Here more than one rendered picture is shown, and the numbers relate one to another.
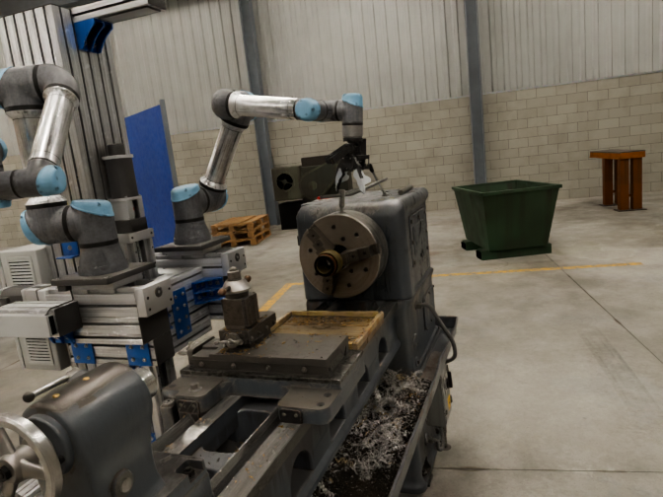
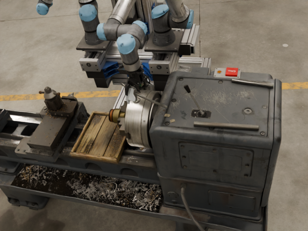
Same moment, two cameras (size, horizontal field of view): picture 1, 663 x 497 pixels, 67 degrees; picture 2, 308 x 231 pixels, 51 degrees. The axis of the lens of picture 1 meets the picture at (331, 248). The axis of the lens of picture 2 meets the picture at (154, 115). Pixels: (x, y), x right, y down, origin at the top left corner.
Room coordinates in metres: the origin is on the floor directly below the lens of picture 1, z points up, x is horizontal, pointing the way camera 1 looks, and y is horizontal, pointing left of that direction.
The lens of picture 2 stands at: (1.95, -1.30, 2.37)
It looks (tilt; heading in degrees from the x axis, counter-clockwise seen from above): 45 degrees down; 91
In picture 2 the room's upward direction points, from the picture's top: 11 degrees counter-clockwise
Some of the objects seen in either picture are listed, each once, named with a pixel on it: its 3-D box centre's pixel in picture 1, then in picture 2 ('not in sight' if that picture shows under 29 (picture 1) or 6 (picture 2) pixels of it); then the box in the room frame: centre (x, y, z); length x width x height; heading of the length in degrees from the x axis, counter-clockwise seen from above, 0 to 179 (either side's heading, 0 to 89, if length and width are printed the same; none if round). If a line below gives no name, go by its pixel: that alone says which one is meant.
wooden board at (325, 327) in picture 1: (320, 330); (104, 135); (1.59, 0.07, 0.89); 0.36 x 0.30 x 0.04; 68
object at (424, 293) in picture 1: (381, 370); (217, 188); (2.24, -0.17, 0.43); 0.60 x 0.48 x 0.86; 158
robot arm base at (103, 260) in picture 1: (102, 255); (94, 32); (1.60, 0.74, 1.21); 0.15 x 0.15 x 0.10
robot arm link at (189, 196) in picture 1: (187, 201); (162, 17); (2.08, 0.56, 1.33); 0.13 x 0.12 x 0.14; 153
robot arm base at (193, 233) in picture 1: (190, 229); (163, 33); (2.07, 0.57, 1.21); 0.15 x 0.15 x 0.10
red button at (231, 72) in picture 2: not in sight; (231, 72); (2.36, 0.00, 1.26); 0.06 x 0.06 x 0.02; 68
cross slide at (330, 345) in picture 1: (264, 352); (55, 121); (1.29, 0.21, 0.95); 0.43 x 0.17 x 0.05; 68
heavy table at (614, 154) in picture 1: (615, 177); not in sight; (9.20, -5.31, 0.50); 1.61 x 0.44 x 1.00; 168
